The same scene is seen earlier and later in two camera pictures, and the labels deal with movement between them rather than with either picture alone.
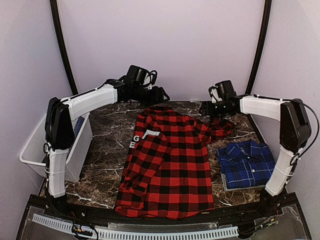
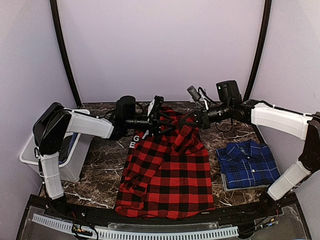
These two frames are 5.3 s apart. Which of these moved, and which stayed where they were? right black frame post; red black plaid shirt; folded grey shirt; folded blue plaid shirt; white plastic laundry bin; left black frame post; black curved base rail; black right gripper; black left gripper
Moved: red black plaid shirt; black left gripper; black right gripper
Stayed: black curved base rail; left black frame post; white plastic laundry bin; folded blue plaid shirt; folded grey shirt; right black frame post
